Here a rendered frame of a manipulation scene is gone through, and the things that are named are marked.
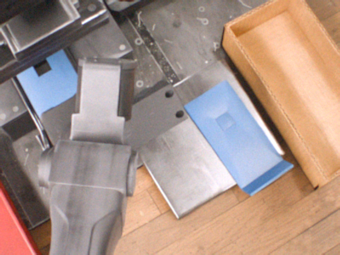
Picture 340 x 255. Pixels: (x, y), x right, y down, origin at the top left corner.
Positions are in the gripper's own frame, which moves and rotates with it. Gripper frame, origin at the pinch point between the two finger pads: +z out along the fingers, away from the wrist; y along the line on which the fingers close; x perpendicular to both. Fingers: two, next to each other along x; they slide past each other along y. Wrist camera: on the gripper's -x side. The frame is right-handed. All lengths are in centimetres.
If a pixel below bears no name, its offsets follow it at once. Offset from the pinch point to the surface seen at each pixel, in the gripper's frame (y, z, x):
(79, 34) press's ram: 10.7, -7.2, -5.1
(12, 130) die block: 2.0, 8.0, 7.3
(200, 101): -6.8, 5.2, -16.7
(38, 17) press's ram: 15.0, -11.9, -1.6
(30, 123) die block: 1.4, 9.1, 4.7
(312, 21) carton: -3.9, 2.2, -35.7
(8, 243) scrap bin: -10.7, 5.5, 15.6
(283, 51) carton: -7.0, 7.0, -31.4
